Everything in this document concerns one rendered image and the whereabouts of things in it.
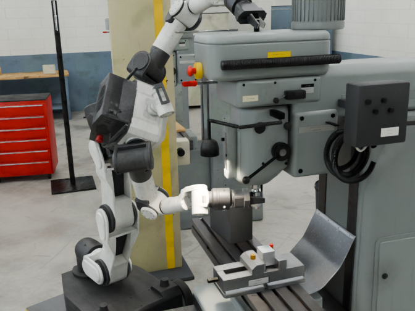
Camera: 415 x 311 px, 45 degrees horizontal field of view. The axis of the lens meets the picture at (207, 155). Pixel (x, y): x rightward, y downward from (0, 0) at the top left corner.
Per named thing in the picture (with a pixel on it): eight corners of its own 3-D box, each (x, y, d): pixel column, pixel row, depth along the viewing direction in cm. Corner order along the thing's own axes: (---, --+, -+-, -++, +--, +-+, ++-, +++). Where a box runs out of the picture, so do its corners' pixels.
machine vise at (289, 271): (224, 298, 192) (223, 273, 189) (211, 280, 206) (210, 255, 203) (306, 281, 203) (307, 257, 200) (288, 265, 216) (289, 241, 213)
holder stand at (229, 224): (230, 244, 236) (229, 204, 231) (209, 227, 256) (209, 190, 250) (252, 239, 241) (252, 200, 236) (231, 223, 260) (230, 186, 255)
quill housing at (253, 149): (244, 191, 191) (244, 107, 182) (226, 175, 210) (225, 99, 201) (291, 185, 196) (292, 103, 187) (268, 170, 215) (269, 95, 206)
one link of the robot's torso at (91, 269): (82, 275, 272) (80, 253, 269) (115, 263, 285) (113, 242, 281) (100, 290, 257) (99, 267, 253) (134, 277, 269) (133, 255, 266)
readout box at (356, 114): (357, 149, 168) (360, 86, 162) (342, 142, 176) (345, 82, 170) (408, 143, 173) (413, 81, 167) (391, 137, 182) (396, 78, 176)
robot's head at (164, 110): (154, 121, 204) (163, 112, 197) (145, 98, 205) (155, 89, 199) (167, 118, 208) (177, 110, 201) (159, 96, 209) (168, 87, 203)
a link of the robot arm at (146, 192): (134, 215, 222) (123, 182, 205) (147, 192, 230) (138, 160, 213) (157, 222, 218) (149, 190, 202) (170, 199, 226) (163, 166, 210)
